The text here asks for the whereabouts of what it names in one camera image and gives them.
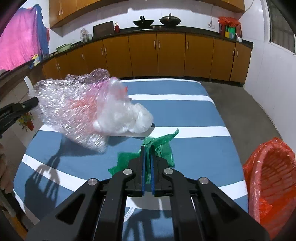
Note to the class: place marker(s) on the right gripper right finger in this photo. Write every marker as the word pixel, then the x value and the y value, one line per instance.
pixel 199 209

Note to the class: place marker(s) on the red bag on counter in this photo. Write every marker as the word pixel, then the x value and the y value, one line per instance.
pixel 228 21

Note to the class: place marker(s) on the wall power socket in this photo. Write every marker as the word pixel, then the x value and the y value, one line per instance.
pixel 212 26

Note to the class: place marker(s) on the blue white striped tablecloth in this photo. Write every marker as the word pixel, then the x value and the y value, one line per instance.
pixel 53 167

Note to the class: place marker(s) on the red mesh trash basket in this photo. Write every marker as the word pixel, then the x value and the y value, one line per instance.
pixel 277 185

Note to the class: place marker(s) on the person's left hand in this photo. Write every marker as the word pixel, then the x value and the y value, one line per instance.
pixel 5 174

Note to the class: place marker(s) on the red basket liner bag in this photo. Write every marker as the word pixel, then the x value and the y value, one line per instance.
pixel 252 174

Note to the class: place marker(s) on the black countertop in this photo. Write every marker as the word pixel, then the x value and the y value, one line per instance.
pixel 138 31

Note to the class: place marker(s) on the black wok with ladle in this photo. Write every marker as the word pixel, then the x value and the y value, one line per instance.
pixel 143 23

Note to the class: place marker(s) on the clear bubble wrap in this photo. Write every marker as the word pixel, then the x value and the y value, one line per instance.
pixel 70 106

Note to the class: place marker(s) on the red bottle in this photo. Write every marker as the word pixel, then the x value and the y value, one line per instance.
pixel 117 28

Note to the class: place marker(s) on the pink blue hanging cloth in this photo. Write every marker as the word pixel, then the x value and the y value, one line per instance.
pixel 24 37

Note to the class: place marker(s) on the glass jar with bag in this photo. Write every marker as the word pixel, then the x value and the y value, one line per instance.
pixel 85 35

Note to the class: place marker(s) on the green basin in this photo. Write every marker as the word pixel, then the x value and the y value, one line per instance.
pixel 63 48

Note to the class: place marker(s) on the lower wooden kitchen cabinets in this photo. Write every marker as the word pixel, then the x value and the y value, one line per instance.
pixel 238 73

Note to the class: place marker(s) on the black lidded wok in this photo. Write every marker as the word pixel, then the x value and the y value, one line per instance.
pixel 170 21

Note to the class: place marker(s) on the yellow toy on counter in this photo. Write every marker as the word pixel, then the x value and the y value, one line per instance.
pixel 36 59

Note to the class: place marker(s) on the small clear plastic bag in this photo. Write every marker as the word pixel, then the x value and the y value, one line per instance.
pixel 116 114

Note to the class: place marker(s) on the green plastic bag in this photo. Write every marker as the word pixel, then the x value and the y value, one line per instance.
pixel 162 149

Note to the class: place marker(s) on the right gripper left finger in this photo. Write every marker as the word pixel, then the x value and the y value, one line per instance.
pixel 96 210

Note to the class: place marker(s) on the white cabinet with flower sticker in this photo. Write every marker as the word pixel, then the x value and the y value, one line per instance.
pixel 21 120

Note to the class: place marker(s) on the barred window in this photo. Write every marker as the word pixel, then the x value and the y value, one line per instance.
pixel 280 31

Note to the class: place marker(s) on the green yellow boxes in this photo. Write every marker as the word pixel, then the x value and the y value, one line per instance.
pixel 230 32

